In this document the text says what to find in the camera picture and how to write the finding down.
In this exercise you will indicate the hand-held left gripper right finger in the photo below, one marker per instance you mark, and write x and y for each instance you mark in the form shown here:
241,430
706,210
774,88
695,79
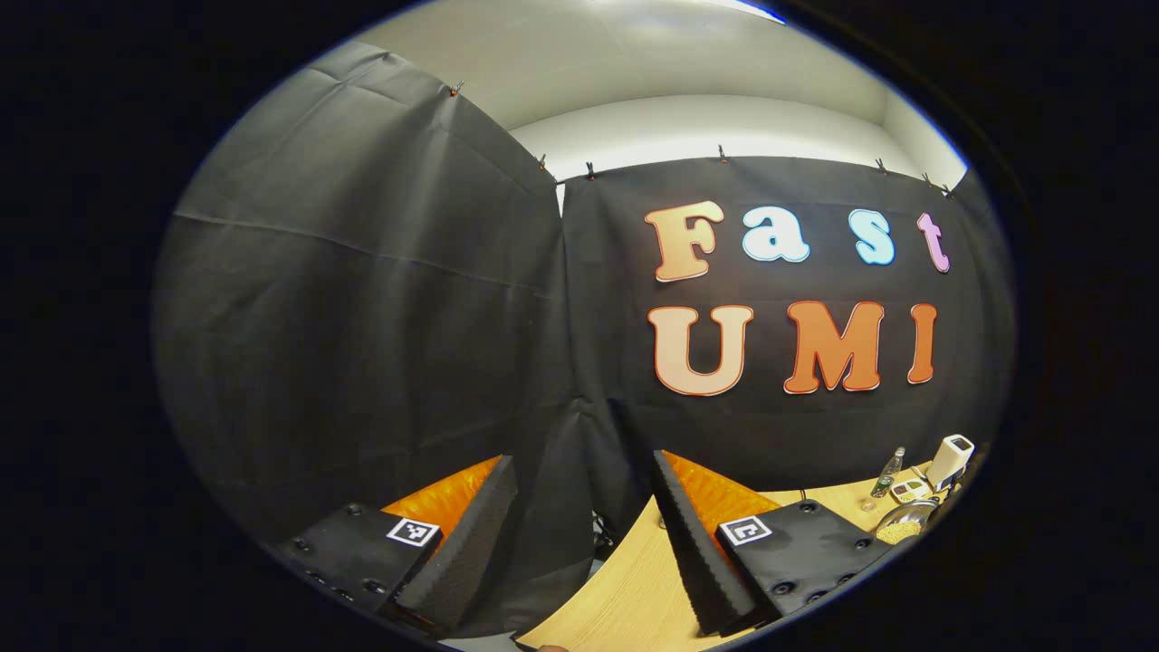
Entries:
693,543

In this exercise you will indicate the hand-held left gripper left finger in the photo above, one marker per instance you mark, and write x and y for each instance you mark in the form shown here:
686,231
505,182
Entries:
475,534

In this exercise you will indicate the steel pot with soybeans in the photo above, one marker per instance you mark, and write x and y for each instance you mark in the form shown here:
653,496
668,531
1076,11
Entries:
905,523

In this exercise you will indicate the clear plastic water bottle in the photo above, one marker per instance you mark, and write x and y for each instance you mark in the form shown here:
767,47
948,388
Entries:
887,473

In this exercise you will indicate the white divided bean plate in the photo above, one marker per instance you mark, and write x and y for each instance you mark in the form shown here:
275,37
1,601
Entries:
910,490

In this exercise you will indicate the black backdrop cloth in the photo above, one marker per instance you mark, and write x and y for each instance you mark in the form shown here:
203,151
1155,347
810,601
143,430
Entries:
362,317

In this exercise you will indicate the white toaster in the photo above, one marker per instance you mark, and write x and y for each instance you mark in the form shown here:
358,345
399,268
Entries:
949,462

